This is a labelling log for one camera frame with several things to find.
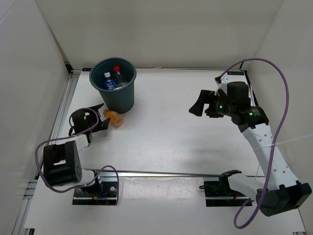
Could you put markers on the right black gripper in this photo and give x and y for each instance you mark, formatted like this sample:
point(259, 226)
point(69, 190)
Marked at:
point(205, 97)

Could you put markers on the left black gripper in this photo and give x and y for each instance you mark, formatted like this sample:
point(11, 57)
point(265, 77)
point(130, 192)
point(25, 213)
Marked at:
point(101, 125)

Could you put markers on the metal rail bar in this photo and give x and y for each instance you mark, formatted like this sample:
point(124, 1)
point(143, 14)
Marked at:
point(124, 173)

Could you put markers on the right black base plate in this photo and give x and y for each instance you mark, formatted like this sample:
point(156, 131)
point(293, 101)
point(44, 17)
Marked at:
point(216, 197)

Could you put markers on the red label plastic bottle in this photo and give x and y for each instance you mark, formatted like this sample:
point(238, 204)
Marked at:
point(120, 81)

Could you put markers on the dark teal plastic bin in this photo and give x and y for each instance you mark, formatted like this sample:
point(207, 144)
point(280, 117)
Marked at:
point(121, 99)

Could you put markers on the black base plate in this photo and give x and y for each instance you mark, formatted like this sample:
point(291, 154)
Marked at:
point(216, 197)
point(102, 193)

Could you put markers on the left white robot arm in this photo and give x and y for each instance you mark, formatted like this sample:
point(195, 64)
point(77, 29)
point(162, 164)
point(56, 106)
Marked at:
point(62, 166)

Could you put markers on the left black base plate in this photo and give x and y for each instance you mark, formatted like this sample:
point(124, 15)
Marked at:
point(102, 193)

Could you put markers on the orange juice plastic bottle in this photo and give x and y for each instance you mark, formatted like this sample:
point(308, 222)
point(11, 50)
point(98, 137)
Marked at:
point(115, 118)

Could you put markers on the blue label plastic bottle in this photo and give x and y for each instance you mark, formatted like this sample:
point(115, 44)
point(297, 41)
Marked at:
point(109, 82)

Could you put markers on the white zip tie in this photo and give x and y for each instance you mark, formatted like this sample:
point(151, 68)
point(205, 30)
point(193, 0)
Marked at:
point(279, 143)

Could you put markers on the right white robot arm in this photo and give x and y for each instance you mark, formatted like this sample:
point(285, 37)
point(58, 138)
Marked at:
point(284, 192)

